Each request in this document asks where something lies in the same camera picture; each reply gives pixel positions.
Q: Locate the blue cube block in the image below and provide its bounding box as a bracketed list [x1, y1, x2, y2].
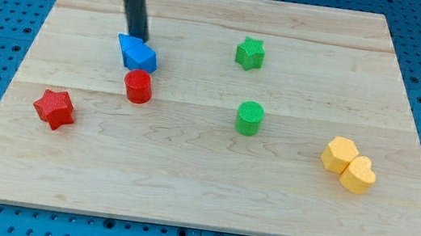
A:
[124, 43, 157, 74]

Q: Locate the green cylinder block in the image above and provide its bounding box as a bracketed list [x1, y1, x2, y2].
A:
[234, 101, 265, 137]

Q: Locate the light wooden board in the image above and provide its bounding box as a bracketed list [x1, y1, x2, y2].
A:
[0, 0, 421, 236]

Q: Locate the green star block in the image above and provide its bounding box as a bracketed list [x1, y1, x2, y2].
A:
[234, 36, 266, 71]

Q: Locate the red cylinder block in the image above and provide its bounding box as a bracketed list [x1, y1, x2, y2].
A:
[124, 69, 152, 104]

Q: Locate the blue triangle block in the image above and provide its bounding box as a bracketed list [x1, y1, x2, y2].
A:
[118, 34, 144, 67]

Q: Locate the yellow hexagon block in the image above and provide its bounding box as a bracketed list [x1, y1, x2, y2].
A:
[321, 137, 359, 174]

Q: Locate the red star block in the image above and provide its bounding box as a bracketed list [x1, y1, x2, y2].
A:
[33, 89, 74, 131]

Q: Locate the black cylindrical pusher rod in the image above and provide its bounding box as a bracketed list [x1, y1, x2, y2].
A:
[124, 0, 149, 43]

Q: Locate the yellow heart block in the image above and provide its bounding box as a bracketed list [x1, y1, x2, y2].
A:
[339, 156, 377, 195]

